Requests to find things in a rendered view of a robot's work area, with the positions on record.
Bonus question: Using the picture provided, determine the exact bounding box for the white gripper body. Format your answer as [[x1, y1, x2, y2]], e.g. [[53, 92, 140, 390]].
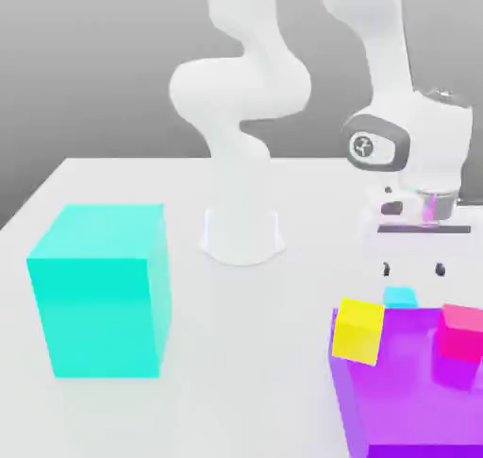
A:
[[364, 221, 477, 266]]

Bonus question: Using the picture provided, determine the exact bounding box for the small cyan cube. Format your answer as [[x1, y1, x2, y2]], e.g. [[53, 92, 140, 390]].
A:
[[382, 286, 420, 309]]

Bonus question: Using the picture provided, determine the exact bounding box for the small pink cube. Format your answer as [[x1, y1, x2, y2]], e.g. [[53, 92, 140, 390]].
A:
[[436, 303, 483, 365]]

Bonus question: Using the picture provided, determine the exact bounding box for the small yellow cube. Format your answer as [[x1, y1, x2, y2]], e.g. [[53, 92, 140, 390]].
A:
[[331, 297, 386, 367]]

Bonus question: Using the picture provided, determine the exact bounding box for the large purple box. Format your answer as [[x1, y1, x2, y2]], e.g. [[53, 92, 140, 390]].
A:
[[328, 306, 483, 458]]

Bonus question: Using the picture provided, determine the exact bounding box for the large turquoise box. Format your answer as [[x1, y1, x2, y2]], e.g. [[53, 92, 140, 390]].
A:
[[25, 203, 174, 380]]

